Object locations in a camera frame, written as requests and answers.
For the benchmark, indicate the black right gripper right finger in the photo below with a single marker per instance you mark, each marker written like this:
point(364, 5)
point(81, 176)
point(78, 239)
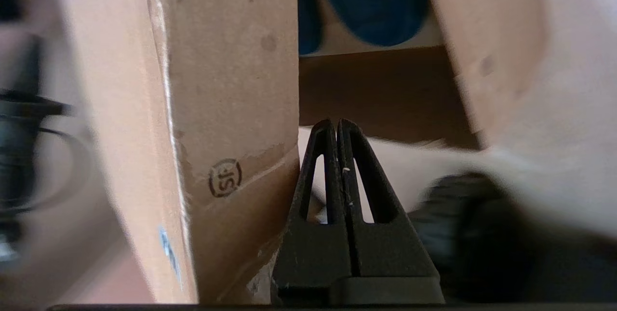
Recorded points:
point(390, 258)

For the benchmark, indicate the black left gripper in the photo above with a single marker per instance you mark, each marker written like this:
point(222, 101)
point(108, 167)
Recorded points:
point(17, 156)

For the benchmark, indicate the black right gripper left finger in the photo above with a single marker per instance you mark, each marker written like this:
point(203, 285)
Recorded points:
point(308, 258)

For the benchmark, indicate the brown cardboard box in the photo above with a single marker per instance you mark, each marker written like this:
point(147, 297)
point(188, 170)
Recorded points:
point(231, 84)

